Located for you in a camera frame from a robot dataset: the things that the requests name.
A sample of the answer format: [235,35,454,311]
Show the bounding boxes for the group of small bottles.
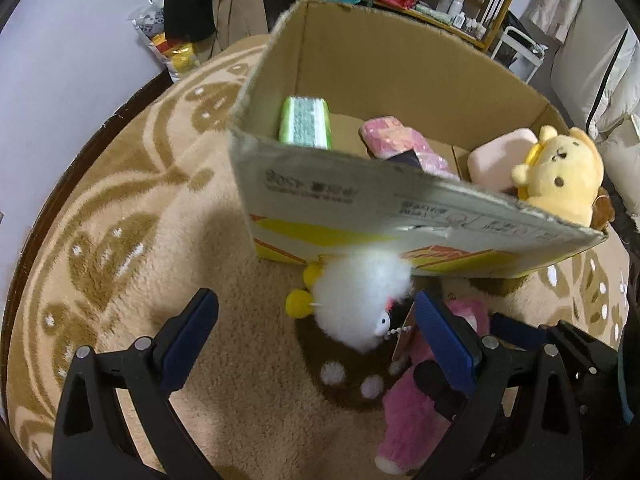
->
[434,0,489,41]

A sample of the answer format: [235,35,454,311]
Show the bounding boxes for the cardboard box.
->
[227,0,610,281]

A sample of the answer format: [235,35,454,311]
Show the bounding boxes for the beige hanging coat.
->
[212,0,282,56]

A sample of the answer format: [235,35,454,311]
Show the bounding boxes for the beige printed blanket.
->
[5,35,631,480]

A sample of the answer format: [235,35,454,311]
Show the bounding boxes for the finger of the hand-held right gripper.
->
[491,312,547,356]
[414,360,474,419]

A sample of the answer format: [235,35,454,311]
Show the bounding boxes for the pink fuzzy plush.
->
[375,297,493,476]

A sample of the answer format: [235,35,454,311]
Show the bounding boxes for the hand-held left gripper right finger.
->
[414,290,583,480]

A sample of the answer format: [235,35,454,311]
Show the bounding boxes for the cream padded chair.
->
[550,0,640,197]

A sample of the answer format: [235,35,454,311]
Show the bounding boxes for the green cake plush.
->
[277,96,335,151]

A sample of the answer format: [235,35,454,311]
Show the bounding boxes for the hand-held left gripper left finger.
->
[52,287,221,480]

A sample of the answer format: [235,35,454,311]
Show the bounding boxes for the white trolley cart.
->
[490,12,551,86]

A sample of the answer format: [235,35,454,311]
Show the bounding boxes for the small brown plush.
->
[592,187,617,226]

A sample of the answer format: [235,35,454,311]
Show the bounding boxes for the yellow snack packets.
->
[149,35,204,84]

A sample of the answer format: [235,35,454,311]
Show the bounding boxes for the dark hanging coat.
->
[165,0,221,44]

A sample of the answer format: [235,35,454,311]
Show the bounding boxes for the silver snack bag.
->
[130,0,169,46]

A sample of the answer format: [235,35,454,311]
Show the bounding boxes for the pink packet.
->
[359,116,463,182]

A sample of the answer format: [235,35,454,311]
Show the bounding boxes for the white fluffy plush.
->
[285,250,416,354]

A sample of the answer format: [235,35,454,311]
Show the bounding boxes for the wooden shelf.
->
[310,0,531,54]

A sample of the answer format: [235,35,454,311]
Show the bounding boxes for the yellow bear plush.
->
[511,126,606,228]

